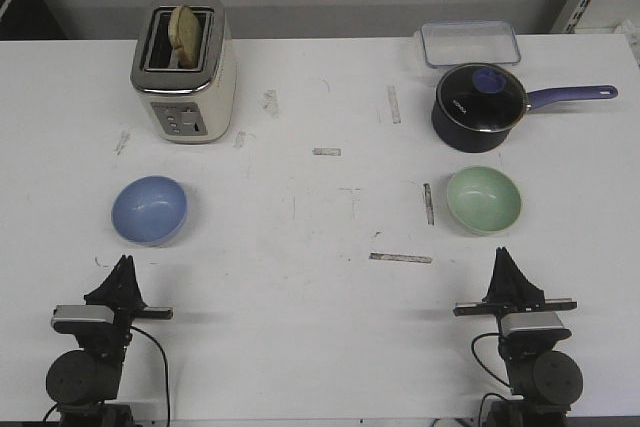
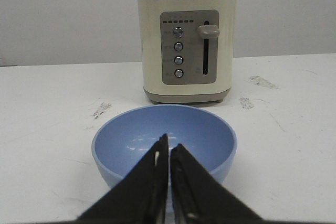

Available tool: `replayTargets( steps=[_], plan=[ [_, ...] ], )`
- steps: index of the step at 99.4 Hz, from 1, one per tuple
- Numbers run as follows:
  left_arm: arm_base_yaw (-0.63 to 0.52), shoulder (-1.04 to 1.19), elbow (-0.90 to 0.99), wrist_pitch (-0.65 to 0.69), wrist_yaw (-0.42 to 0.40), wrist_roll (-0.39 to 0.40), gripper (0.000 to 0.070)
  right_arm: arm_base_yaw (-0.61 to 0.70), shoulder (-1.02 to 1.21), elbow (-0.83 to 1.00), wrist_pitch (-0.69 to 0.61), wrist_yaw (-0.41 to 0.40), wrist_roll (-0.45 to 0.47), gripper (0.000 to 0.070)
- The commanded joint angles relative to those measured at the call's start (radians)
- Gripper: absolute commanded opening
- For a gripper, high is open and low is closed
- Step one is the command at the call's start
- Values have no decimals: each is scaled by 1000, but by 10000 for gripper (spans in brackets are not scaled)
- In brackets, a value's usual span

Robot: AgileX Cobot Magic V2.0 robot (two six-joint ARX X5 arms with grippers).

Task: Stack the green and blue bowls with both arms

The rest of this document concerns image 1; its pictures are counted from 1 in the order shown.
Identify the dark blue saucepan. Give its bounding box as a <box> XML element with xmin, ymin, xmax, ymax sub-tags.
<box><xmin>431</xmin><ymin>85</ymin><xmax>618</xmax><ymax>153</ymax></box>

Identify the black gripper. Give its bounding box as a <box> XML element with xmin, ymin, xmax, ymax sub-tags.
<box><xmin>76</xmin><ymin>255</ymin><xmax>173</xmax><ymax>359</ymax></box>
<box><xmin>453</xmin><ymin>247</ymin><xmax>577</xmax><ymax>362</ymax></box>

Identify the toast slice in toaster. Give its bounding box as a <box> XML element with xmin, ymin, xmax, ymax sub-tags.
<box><xmin>168</xmin><ymin>5</ymin><xmax>202</xmax><ymax>69</ymax></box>

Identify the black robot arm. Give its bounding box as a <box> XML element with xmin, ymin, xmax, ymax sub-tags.
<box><xmin>453</xmin><ymin>247</ymin><xmax>583</xmax><ymax>426</ymax></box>
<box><xmin>45</xmin><ymin>255</ymin><xmax>173</xmax><ymax>426</ymax></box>

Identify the glass pot lid blue knob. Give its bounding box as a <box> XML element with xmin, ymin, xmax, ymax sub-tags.
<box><xmin>436</xmin><ymin>63</ymin><xmax>527</xmax><ymax>132</ymax></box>

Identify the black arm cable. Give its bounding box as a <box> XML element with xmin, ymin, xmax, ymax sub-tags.
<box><xmin>471</xmin><ymin>331</ymin><xmax>524</xmax><ymax>427</ymax></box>
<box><xmin>130</xmin><ymin>325</ymin><xmax>173</xmax><ymax>423</ymax></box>

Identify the cream and chrome toaster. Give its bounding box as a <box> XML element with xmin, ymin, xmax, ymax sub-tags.
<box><xmin>130</xmin><ymin>0</ymin><xmax>237</xmax><ymax>144</ymax></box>

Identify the blue bowl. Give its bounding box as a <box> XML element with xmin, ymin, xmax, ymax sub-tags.
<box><xmin>111</xmin><ymin>176</ymin><xmax>188</xmax><ymax>246</ymax></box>

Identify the green bowl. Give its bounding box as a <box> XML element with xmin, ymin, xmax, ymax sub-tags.
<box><xmin>446</xmin><ymin>166</ymin><xmax>522</xmax><ymax>235</ymax></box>

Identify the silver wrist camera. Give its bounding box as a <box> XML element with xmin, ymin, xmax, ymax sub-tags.
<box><xmin>499</xmin><ymin>311</ymin><xmax>571</xmax><ymax>340</ymax></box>
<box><xmin>51</xmin><ymin>305</ymin><xmax>115</xmax><ymax>334</ymax></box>

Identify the clear plastic food container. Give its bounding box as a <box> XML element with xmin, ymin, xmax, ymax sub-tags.
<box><xmin>414</xmin><ymin>20</ymin><xmax>521</xmax><ymax>69</ymax></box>

